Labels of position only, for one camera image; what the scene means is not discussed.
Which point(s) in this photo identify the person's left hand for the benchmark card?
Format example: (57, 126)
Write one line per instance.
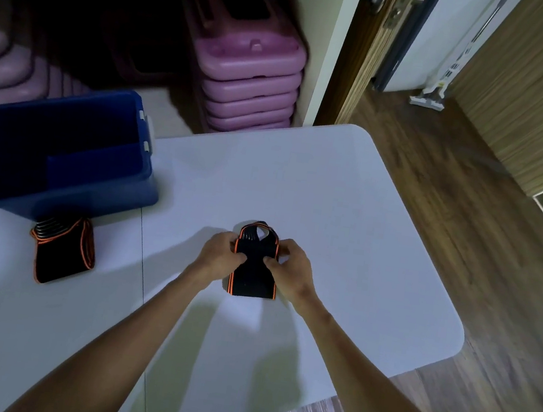
(217, 258)

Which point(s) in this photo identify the wooden cabinet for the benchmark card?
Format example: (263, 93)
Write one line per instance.
(537, 83)

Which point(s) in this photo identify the black orange-trimmed knee sleeve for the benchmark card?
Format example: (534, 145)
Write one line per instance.
(63, 255)
(253, 271)

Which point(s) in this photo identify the blue plastic storage bin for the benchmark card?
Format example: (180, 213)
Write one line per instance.
(65, 163)

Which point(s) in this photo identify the dark door frame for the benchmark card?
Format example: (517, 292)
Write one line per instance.
(407, 36)

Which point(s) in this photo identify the wooden door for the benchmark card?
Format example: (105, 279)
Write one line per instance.
(363, 60)

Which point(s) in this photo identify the white shelf unit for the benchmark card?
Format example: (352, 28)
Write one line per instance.
(322, 45)

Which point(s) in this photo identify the person's left forearm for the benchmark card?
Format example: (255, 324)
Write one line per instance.
(118, 348)

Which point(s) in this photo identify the purple plastic step platform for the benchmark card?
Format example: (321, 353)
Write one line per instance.
(252, 122)
(252, 108)
(251, 92)
(261, 128)
(245, 45)

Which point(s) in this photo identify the person's right forearm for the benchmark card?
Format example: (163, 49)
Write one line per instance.
(367, 385)

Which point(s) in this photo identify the stack of purple step boards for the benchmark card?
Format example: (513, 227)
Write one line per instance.
(4, 78)

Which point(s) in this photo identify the white mop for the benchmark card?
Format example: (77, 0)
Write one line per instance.
(439, 88)

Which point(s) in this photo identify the person's left thumb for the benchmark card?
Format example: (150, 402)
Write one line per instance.
(239, 259)

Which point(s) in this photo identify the person's right hand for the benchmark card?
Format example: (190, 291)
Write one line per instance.
(294, 279)

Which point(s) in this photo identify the person's right thumb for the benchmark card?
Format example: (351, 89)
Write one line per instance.
(271, 264)

